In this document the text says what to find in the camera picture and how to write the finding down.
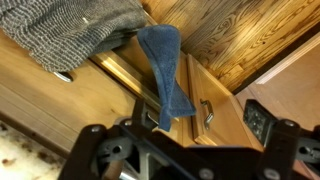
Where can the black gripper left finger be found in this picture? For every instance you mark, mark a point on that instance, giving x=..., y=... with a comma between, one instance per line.
x=90, y=150

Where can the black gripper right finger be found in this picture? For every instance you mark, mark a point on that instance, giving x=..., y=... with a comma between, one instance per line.
x=276, y=143

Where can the blue terry towel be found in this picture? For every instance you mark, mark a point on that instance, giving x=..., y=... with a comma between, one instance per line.
x=163, y=60

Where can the wooden drawer with hooks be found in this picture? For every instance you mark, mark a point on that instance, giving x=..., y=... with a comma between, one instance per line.
x=66, y=110

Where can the grey knit towel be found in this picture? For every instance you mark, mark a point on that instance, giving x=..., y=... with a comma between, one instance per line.
x=60, y=30

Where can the wooden sink base cabinet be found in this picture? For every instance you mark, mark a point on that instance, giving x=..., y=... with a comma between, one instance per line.
x=290, y=86

